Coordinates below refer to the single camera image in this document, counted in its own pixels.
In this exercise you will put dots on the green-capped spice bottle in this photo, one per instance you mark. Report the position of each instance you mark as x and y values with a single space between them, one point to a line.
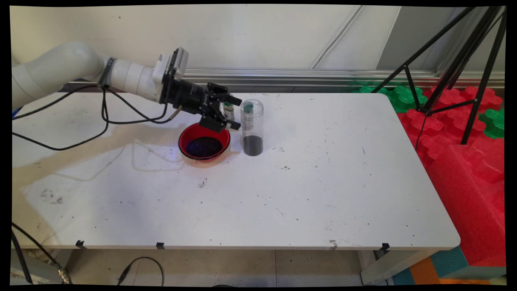
248 115
229 114

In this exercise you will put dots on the large red foam block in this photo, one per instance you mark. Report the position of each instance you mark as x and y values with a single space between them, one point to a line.
468 202

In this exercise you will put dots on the teal orange foam mat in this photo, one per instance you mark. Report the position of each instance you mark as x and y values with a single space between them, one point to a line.
440 266

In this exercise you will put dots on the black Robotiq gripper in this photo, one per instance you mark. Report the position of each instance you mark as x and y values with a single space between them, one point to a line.
190 97

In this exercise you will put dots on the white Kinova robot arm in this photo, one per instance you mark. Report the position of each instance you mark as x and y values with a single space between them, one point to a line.
60 68

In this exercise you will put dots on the aluminium rail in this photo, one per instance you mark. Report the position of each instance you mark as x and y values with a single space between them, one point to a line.
323 76

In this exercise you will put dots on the green foam block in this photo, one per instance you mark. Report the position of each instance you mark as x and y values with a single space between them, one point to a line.
402 99
493 123

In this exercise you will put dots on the clear plastic jar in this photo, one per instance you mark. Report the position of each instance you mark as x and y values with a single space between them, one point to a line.
252 129

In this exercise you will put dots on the white wall conduit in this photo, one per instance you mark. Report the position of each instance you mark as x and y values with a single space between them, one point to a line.
337 36

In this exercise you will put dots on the black tripod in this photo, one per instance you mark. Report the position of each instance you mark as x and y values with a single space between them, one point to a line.
464 56

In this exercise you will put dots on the red bowl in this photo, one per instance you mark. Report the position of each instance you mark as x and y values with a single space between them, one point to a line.
190 135

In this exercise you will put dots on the black seeds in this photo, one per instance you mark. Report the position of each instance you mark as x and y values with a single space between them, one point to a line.
253 146
204 147

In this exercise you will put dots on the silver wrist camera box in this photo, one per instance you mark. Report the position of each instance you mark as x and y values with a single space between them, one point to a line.
177 62

